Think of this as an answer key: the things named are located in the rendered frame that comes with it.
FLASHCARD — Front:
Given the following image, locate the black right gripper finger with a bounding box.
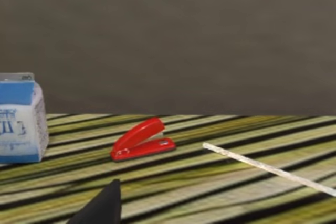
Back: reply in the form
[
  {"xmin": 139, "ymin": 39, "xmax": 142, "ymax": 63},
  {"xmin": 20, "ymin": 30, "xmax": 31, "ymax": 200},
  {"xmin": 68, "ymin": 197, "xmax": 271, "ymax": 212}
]
[{"xmin": 68, "ymin": 178, "xmax": 122, "ymax": 224}]

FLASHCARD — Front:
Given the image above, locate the red stapler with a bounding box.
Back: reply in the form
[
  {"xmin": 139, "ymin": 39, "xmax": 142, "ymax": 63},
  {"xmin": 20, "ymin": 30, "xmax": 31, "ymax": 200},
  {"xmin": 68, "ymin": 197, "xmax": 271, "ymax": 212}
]
[{"xmin": 110, "ymin": 117, "xmax": 177, "ymax": 162}]

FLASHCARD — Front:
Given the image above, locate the blue and white milk carton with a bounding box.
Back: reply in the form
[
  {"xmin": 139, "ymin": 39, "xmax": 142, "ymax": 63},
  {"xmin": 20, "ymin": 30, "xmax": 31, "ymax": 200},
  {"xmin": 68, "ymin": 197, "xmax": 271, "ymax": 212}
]
[{"xmin": 0, "ymin": 72, "xmax": 50, "ymax": 165}]

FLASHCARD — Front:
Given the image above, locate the thin white stick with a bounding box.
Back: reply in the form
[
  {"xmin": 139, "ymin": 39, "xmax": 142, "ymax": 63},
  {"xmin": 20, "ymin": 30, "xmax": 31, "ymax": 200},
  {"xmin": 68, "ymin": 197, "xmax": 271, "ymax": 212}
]
[{"xmin": 202, "ymin": 142, "xmax": 336, "ymax": 198}]

